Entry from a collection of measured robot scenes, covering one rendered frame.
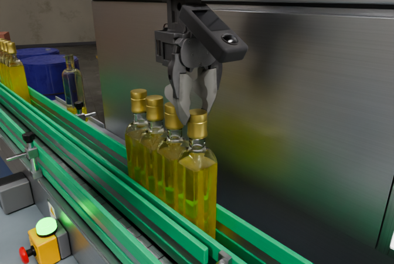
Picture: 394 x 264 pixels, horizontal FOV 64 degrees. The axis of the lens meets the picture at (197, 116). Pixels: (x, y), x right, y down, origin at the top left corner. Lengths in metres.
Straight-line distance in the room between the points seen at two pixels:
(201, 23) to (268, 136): 0.26
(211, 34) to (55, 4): 9.41
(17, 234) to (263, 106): 0.74
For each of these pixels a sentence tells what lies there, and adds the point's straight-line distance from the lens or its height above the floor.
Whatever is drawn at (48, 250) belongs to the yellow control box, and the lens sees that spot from 0.86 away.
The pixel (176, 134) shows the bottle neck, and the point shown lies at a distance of 0.58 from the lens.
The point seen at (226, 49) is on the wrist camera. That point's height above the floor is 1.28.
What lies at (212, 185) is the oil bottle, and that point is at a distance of 0.59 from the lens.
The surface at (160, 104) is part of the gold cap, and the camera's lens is 0.61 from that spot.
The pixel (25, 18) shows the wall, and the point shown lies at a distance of 9.85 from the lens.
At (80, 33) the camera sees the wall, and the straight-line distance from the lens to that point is 9.86.
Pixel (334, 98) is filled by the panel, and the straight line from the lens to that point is 0.52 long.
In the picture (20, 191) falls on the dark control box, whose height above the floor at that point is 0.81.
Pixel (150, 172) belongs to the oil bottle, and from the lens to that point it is 0.65.
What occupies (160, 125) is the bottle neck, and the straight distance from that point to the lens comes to 0.63.
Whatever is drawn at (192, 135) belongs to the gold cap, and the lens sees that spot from 0.54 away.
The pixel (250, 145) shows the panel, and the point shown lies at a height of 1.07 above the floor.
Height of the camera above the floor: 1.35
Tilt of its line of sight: 21 degrees down
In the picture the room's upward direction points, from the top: straight up
